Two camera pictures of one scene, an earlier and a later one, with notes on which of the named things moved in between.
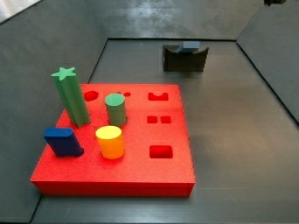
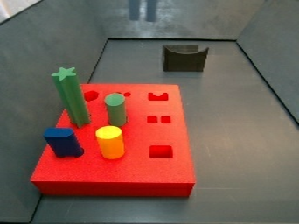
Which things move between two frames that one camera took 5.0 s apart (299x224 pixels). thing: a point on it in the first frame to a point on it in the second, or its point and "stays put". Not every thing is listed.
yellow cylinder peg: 111,142 stays put
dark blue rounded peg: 63,142 stays put
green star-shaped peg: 69,88 stays put
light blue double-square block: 189,47 to 143,10
